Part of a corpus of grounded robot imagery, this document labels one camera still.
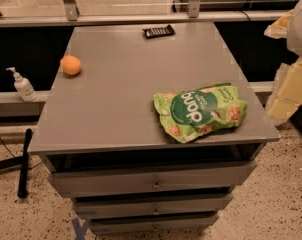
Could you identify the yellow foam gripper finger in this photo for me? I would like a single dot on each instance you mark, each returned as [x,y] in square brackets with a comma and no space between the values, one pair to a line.
[286,95]
[279,28]

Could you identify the orange fruit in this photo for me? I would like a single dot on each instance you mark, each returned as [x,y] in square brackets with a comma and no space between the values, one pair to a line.
[70,65]

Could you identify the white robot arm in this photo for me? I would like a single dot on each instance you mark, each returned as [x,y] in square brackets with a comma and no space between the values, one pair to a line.
[294,35]

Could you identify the green snack bag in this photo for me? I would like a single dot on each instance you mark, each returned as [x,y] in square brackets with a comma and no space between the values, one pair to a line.
[188,115]

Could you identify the black ridged remote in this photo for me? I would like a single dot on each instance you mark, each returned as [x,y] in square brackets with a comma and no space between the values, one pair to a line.
[157,32]

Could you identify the grey drawer cabinet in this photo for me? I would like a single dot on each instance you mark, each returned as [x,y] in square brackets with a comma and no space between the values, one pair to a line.
[101,138]

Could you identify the blue tape cross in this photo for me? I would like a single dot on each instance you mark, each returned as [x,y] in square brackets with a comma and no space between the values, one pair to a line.
[79,229]

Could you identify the white pump bottle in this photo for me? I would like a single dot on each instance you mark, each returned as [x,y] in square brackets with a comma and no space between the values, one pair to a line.
[23,86]

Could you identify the black stand leg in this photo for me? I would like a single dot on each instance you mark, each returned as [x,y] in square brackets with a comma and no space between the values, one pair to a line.
[21,161]

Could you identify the metal window rail frame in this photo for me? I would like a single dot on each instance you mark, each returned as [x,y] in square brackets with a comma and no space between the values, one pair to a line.
[24,13]

